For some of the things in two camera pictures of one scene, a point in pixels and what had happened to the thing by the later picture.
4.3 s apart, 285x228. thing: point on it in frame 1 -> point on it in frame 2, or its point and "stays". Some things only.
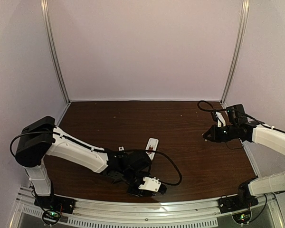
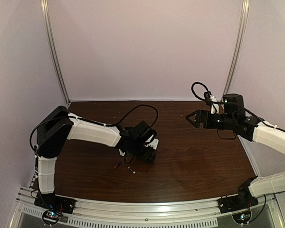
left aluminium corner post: [45, 12] stays
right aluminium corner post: [238, 51] stays
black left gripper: [135, 190] -> [148, 156]
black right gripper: [213, 133] -> [201, 118]
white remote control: [152, 145] stays
